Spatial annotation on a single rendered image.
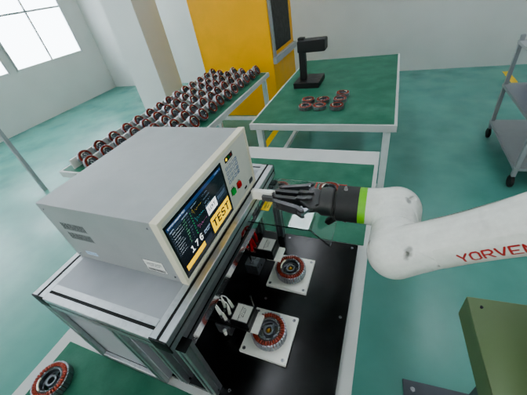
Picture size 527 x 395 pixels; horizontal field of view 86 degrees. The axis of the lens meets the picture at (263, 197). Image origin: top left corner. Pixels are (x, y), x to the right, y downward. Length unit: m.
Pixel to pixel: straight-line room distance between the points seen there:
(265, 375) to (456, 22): 5.54
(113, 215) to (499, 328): 1.01
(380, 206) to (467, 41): 5.32
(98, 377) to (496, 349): 1.15
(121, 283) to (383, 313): 1.51
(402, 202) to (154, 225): 0.53
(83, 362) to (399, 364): 1.44
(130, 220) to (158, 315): 0.22
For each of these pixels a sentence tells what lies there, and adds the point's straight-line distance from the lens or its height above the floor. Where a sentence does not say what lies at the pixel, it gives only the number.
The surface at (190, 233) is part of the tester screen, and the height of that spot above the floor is 1.22.
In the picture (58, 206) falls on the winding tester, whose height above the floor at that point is 1.32.
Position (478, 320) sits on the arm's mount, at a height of 0.84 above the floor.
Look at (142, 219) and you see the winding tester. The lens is 0.63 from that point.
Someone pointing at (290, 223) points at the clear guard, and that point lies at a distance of 0.87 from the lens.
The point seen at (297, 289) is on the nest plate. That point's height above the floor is 0.78.
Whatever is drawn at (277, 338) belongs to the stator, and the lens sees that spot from 0.94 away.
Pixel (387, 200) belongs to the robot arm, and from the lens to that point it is 0.70.
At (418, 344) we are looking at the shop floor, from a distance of 1.90.
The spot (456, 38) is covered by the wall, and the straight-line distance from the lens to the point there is 5.88.
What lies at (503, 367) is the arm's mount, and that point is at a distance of 0.99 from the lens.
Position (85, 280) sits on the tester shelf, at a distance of 0.91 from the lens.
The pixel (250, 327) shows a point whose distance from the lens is 0.94.
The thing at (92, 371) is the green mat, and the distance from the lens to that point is 1.22.
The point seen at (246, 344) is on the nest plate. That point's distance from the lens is 0.99.
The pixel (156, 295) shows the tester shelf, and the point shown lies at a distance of 0.76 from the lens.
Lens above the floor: 1.67
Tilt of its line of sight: 38 degrees down
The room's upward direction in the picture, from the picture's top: 11 degrees counter-clockwise
